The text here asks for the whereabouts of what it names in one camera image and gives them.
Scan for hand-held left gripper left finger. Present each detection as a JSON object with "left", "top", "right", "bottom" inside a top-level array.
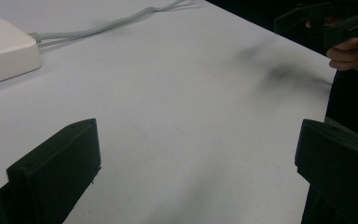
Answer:
[{"left": 6, "top": 118, "right": 102, "bottom": 224}]

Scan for grey power cable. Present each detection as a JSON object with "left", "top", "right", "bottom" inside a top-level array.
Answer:
[{"left": 28, "top": 0, "right": 187, "bottom": 49}]

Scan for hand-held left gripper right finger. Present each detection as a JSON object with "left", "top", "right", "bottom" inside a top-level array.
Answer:
[{"left": 294, "top": 119, "right": 358, "bottom": 224}]

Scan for white power strip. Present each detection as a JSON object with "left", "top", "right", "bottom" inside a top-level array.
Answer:
[{"left": 0, "top": 17, "right": 43, "bottom": 89}]

